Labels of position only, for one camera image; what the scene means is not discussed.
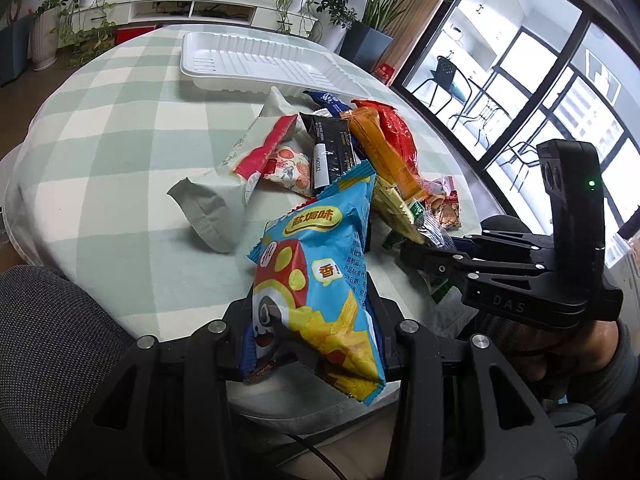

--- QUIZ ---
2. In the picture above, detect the green clear snack packet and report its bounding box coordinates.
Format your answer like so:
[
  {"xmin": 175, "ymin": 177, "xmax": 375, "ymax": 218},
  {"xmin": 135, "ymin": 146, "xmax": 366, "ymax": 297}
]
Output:
[{"xmin": 406, "ymin": 199, "xmax": 457, "ymax": 306}]

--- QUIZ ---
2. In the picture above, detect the red patterned biscuit packet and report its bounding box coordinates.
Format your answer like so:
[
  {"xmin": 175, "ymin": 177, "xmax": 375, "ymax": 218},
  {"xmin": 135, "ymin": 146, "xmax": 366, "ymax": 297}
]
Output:
[{"xmin": 424, "ymin": 177, "xmax": 461, "ymax": 230}]

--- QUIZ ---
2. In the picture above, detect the gold foil snack packet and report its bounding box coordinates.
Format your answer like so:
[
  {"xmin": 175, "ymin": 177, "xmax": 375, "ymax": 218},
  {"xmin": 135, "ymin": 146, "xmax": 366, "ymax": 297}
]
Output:
[{"xmin": 371, "ymin": 176, "xmax": 425, "ymax": 245}]

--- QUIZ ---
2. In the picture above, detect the red foil snack bag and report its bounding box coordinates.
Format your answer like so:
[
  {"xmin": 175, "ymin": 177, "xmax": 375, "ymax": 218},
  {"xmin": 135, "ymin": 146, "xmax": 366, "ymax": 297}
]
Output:
[{"xmin": 352, "ymin": 100, "xmax": 421, "ymax": 180}]

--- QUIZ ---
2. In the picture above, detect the blue chips snack bag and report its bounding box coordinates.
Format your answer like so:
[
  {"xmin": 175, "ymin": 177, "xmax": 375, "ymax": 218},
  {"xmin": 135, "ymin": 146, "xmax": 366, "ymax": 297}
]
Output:
[{"xmin": 244, "ymin": 162, "xmax": 386, "ymax": 405}]

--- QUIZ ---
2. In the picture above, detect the orange snack bar packet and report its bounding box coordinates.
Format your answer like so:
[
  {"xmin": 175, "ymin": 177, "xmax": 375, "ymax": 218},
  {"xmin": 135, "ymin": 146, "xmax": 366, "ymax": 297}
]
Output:
[{"xmin": 342, "ymin": 107, "xmax": 428, "ymax": 200}]

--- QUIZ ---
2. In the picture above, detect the black snack bag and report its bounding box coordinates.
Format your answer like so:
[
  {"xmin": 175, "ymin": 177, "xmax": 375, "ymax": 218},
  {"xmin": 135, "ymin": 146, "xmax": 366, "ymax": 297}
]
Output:
[{"xmin": 302, "ymin": 114, "xmax": 359, "ymax": 196}]

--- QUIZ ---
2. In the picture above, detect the floral white red packet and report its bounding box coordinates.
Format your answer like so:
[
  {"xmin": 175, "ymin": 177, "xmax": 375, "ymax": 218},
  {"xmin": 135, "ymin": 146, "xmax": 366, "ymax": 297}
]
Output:
[{"xmin": 262, "ymin": 145, "xmax": 312, "ymax": 197}]

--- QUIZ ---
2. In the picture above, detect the white red snack bag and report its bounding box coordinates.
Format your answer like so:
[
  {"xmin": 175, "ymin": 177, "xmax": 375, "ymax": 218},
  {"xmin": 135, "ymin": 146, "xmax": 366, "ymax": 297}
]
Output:
[{"xmin": 168, "ymin": 87, "xmax": 312, "ymax": 254}]

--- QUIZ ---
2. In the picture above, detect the dark blue snack packet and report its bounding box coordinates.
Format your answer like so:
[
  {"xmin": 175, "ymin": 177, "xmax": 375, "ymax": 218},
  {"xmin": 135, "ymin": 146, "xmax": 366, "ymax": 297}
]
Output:
[{"xmin": 305, "ymin": 90, "xmax": 352, "ymax": 118}]

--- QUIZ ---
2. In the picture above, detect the right hand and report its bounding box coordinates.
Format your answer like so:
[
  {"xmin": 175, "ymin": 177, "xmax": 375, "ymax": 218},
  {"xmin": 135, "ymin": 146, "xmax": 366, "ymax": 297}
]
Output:
[{"xmin": 525, "ymin": 321, "xmax": 620, "ymax": 380}]

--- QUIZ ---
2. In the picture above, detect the grey chair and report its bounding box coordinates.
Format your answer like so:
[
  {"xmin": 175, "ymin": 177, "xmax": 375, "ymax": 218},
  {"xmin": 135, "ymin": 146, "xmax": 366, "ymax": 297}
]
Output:
[{"xmin": 1, "ymin": 264, "xmax": 134, "ymax": 472}]

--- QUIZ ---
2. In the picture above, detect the balcony metal table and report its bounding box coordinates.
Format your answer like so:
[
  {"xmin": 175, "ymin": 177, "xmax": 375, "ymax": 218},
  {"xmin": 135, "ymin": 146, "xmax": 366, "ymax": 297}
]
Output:
[{"xmin": 450, "ymin": 78, "xmax": 511, "ymax": 150}]

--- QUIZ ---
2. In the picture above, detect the black balcony chair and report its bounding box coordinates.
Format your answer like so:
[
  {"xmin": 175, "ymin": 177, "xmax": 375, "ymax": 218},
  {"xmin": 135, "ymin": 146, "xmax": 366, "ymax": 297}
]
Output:
[{"xmin": 411, "ymin": 55, "xmax": 473, "ymax": 115}]

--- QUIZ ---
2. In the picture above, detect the red gift bag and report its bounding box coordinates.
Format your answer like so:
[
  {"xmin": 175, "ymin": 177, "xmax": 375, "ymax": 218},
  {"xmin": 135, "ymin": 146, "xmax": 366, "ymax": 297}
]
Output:
[{"xmin": 372, "ymin": 63, "xmax": 396, "ymax": 86}]

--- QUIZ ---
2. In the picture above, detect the green checkered tablecloth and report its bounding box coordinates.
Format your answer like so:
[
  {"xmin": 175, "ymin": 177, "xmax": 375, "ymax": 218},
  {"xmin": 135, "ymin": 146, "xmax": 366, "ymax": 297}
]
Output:
[{"xmin": 3, "ymin": 24, "xmax": 480, "ymax": 434}]

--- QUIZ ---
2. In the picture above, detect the dark square planter plant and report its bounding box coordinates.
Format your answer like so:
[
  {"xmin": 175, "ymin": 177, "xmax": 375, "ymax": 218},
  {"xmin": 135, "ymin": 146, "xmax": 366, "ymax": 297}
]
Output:
[{"xmin": 341, "ymin": 0, "xmax": 452, "ymax": 72}]

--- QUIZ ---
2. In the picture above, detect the white pot plant right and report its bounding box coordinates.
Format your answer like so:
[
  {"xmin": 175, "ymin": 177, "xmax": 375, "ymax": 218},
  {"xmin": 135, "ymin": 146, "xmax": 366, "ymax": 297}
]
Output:
[{"xmin": 311, "ymin": 0, "xmax": 357, "ymax": 52}]

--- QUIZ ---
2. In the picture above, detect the white plastic tray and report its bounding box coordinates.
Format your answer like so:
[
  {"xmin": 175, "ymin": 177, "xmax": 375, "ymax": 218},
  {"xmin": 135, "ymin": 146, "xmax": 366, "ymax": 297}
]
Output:
[{"xmin": 180, "ymin": 32, "xmax": 368, "ymax": 100}]

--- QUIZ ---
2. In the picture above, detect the trailing pothos plant right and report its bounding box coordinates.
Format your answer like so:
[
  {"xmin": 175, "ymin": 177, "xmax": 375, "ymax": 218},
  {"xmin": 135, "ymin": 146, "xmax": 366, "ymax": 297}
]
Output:
[{"xmin": 273, "ymin": 0, "xmax": 317, "ymax": 38}]

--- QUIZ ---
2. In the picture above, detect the trailing pothos plant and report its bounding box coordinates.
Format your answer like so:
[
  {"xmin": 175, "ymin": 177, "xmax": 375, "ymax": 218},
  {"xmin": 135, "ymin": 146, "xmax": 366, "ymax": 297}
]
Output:
[
  {"xmin": 58, "ymin": 0, "xmax": 116, "ymax": 67},
  {"xmin": 273, "ymin": 0, "xmax": 317, "ymax": 38}
]

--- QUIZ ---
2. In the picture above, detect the trailing pothos plant left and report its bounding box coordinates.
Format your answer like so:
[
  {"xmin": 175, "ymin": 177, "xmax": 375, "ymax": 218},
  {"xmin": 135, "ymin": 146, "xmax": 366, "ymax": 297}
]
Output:
[{"xmin": 58, "ymin": 0, "xmax": 116, "ymax": 67}]

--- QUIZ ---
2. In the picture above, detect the white ribbed pot plant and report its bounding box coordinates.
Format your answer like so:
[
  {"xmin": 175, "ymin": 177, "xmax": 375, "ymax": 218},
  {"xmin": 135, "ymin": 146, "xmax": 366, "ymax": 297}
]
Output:
[{"xmin": 30, "ymin": 0, "xmax": 67, "ymax": 72}]

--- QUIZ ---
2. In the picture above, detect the white TV cabinet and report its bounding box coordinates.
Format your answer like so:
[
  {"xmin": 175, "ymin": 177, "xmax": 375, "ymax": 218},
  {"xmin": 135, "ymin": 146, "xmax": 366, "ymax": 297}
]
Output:
[{"xmin": 60, "ymin": 0, "xmax": 321, "ymax": 36}]

